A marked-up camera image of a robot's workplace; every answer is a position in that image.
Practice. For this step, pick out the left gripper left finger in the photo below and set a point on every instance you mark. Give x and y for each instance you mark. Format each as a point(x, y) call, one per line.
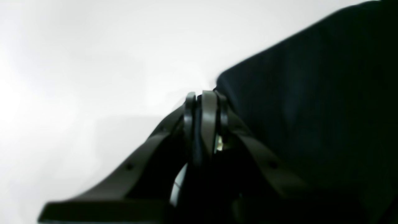
point(138, 191)

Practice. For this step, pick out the black T-shirt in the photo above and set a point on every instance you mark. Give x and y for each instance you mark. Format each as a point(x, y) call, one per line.
point(351, 53)

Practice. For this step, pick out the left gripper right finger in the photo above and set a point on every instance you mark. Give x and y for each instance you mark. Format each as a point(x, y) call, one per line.
point(248, 161)

